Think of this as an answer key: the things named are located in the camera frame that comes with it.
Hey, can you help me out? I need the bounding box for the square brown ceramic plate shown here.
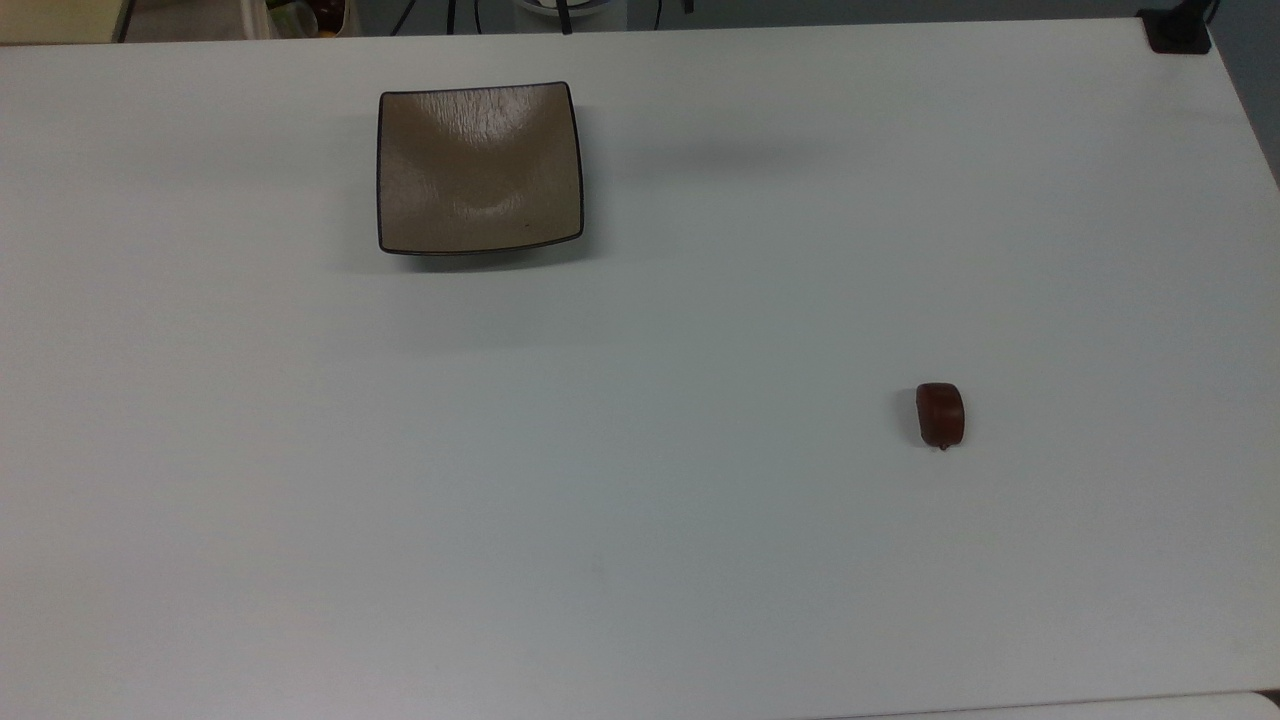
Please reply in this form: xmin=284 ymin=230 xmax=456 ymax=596
xmin=376 ymin=81 xmax=586 ymax=257

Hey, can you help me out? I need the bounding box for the black table clamp mount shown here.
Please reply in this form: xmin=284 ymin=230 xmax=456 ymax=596
xmin=1138 ymin=4 xmax=1215 ymax=55

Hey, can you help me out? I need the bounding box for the white side table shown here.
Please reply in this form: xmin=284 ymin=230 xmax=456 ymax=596
xmin=820 ymin=688 xmax=1280 ymax=720

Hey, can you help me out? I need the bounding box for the small round brown food item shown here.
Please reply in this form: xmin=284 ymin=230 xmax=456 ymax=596
xmin=915 ymin=382 xmax=967 ymax=451

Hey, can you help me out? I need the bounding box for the beige cardboard box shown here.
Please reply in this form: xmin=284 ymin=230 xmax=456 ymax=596
xmin=0 ymin=0 xmax=129 ymax=44

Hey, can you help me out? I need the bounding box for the container with mixed items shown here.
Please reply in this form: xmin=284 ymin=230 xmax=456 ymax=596
xmin=262 ymin=0 xmax=348 ymax=40

